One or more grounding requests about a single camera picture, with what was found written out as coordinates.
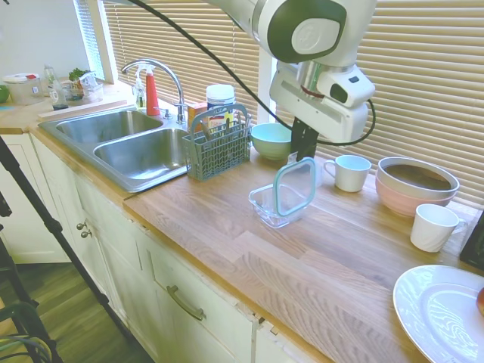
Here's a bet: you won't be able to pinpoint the white wipes canister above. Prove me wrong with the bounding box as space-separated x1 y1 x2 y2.
205 83 237 111

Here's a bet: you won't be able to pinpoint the chrome kitchen faucet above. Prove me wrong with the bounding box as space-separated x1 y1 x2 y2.
120 57 188 125

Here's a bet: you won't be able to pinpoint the beige window blind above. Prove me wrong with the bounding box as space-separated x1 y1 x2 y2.
277 0 484 207
73 0 106 81
103 0 260 114

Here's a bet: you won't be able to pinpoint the white dinner plate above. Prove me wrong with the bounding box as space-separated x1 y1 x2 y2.
392 264 484 363

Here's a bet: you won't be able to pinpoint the clear glass food container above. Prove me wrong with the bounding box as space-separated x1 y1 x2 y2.
247 183 313 230

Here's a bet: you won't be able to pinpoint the leafy greens in clear box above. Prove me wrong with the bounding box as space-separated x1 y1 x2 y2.
67 67 104 104

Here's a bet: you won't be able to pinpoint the white tapered cup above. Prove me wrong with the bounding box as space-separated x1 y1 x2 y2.
410 203 468 253

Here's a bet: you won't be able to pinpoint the black cable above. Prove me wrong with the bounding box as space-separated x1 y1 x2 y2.
127 0 377 147

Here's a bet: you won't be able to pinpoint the black tripod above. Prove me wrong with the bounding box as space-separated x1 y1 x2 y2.
0 135 134 363

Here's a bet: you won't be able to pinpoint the teal-rimmed clear container lid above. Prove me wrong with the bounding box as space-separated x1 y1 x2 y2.
272 155 317 218

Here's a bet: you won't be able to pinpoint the mint green bowl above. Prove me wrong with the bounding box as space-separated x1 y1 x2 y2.
250 122 294 161

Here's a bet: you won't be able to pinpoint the glass bottle with dark liquid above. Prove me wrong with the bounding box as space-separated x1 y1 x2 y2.
42 64 70 111

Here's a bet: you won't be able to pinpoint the brushed metal cabinet handle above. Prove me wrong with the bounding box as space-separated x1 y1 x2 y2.
166 284 207 322

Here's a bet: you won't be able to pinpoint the white kitchen cabinet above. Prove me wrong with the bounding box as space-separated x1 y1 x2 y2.
0 131 324 363

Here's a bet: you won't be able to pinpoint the grey-rimmed brown bowl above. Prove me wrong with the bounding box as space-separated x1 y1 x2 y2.
377 156 461 198

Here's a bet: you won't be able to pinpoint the red spray bottle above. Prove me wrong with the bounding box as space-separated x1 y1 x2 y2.
137 64 163 116

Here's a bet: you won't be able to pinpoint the light wooden strip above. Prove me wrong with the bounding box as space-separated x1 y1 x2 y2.
36 98 129 123

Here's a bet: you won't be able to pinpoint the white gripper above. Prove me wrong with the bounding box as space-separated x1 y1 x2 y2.
268 62 370 162

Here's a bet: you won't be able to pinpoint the pink bowl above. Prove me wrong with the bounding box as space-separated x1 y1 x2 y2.
374 169 459 218

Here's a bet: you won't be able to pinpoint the clear dish soap bottle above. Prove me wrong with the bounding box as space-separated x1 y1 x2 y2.
132 82 147 111

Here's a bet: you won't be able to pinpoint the orange cardboard box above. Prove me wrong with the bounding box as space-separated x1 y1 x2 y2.
187 101 209 134

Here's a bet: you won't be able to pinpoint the plastic container with white lid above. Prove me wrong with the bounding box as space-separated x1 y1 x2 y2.
2 72 42 107

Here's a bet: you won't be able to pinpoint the grey plastic cutlery basket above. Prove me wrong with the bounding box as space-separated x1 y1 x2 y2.
181 103 254 182

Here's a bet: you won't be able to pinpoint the white wide mug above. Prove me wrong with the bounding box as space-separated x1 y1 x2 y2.
322 154 373 194

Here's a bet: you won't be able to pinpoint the stainless steel double sink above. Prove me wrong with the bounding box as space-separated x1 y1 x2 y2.
37 109 191 194

